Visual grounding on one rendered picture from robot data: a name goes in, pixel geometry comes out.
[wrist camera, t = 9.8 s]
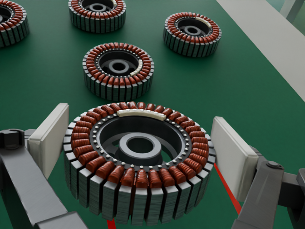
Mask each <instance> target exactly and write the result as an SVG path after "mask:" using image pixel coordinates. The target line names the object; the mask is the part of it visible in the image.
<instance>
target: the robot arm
mask: <svg viewBox="0 0 305 229"><path fill-rule="evenodd" d="M68 126H69V105H68V104H67V103H60V104H58V105H57V107H56V108H55V109H54V110H53V111H52V112H51V114H50V115H49V116H48V117H47V118H46V119H45V120H44V122H43V123H42V124H41V125H40V126H39V127H38V128H37V129H28V130H26V131H23V130H21V129H4V130H1V131H0V194H1V196H2V199H3V201H4V204H5V207H6V210H7V213H8V216H9V219H10V221H11V224H12V227H13V229H89V228H88V227H87V225H86V223H85V222H84V221H83V219H82V218H81V217H80V215H79V214H78V212H77V211H72V212H68V211H67V209H66V208H65V206H64V205H63V203H62V202H61V200H60V198H59V197H58V195H57V194H56V192H55V191H54V189H53V188H52V186H51V185H50V183H49V182H48V180H47V179H48V177H49V176H50V174H51V172H52V170H53V168H54V166H55V164H56V162H57V160H58V158H59V156H60V154H61V153H62V151H63V139H64V137H65V133H66V130H67V129H68ZM210 138H211V141H212V143H213V145H214V148H213V149H215V152H216V156H215V158H216V159H215V163H216V165H217V167H218V169H219V171H220V172H221V174H222V176H223V178H224V180H225V181H226V183H227V185H228V186H229V188H230V190H231V192H232V193H233V195H234V197H235V199H236V200H237V201H241V202H244V204H243V206H242V209H241V211H240V213H239V216H238V218H237V219H235V220H234V223H233V225H232V227H231V229H273V225H274V221H275V214H276V209H277V205H280V206H284V207H287V211H288V214H289V217H290V220H291V223H292V226H293V229H305V168H302V169H299V171H298V174H297V175H295V174H290V173H286V172H284V170H285V169H284V167H283V166H282V165H280V164H279V163H276V162H274V161H268V160H267V159H266V158H265V157H264V156H262V154H261V153H260V152H259V151H258V150H257V149H255V148H254V147H252V146H250V145H248V144H247V143H246V142H245V141H244V140H243V139H242V138H241V137H240V136H239V134H238V133H237V132H236V131H235V130H234V129H233V128H232V127H231V126H230V125H229V124H228V123H227V122H226V121H225V120H224V119H223V118H222V117H217V116H216V117H215V118H214V119H213V124H212V131H211V136H210Z"/></svg>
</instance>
